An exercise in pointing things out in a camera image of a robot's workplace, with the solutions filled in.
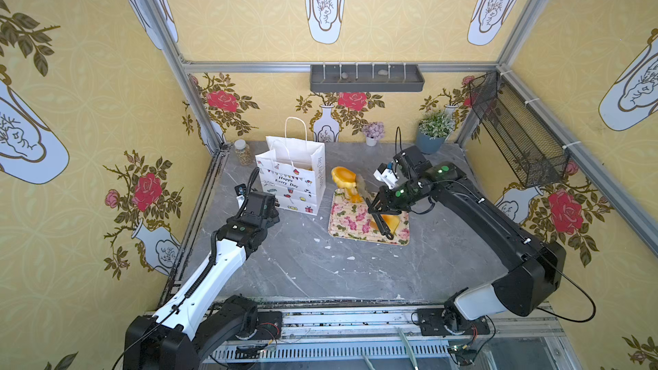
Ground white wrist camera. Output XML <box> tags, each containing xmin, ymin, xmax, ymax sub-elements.
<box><xmin>235</xmin><ymin>183</ymin><xmax>247</xmax><ymax>198</ymax></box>
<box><xmin>374</xmin><ymin>162</ymin><xmax>399</xmax><ymax>189</ymax></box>

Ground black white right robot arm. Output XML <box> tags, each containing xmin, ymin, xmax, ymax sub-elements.
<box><xmin>366</xmin><ymin>146</ymin><xmax>565</xmax><ymax>334</ymax></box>

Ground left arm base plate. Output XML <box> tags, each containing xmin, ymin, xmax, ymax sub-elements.
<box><xmin>230</xmin><ymin>311</ymin><xmax>283</xmax><ymax>343</ymax></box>

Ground white printed paper bag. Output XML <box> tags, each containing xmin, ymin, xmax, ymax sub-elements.
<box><xmin>255</xmin><ymin>134</ymin><xmax>327</xmax><ymax>216</ymax></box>

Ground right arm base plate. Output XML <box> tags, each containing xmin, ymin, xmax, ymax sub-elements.
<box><xmin>412</xmin><ymin>308</ymin><xmax>492</xmax><ymax>337</ymax></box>

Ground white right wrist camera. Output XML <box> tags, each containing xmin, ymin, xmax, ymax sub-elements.
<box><xmin>374</xmin><ymin>162</ymin><xmax>399</xmax><ymax>189</ymax></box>

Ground square yellow toast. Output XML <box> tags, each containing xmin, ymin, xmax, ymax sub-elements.
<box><xmin>370</xmin><ymin>214</ymin><xmax>400</xmax><ymax>240</ymax></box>

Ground green plant blue pot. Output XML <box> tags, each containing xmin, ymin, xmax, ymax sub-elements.
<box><xmin>416</xmin><ymin>111</ymin><xmax>455</xmax><ymax>154</ymax></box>

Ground floral rectangular tray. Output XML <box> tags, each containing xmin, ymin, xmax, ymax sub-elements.
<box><xmin>328</xmin><ymin>188</ymin><xmax>411</xmax><ymax>246</ymax></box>

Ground small purple flower pot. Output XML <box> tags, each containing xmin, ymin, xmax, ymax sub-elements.
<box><xmin>362</xmin><ymin>122</ymin><xmax>386</xmax><ymax>147</ymax></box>

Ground black wire mesh basket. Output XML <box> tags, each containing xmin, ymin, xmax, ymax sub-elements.
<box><xmin>467</xmin><ymin>72</ymin><xmax>570</xmax><ymax>188</ymax></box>

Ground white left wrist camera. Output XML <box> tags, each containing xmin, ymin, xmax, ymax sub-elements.
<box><xmin>235</xmin><ymin>183</ymin><xmax>247</xmax><ymax>198</ymax></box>

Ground grey wall shelf rack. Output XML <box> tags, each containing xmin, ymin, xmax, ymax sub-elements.
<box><xmin>309</xmin><ymin>63</ymin><xmax>425</xmax><ymax>94</ymax></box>

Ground glass jar with sprinkles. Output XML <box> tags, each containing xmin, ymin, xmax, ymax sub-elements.
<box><xmin>234</xmin><ymin>139</ymin><xmax>254</xmax><ymax>166</ymax></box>

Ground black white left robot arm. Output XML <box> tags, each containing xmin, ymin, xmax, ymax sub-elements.
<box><xmin>118</xmin><ymin>192</ymin><xmax>279</xmax><ymax>369</ymax></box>

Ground black metal tongs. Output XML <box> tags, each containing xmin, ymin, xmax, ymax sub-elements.
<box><xmin>356</xmin><ymin>175</ymin><xmax>393</xmax><ymax>239</ymax></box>

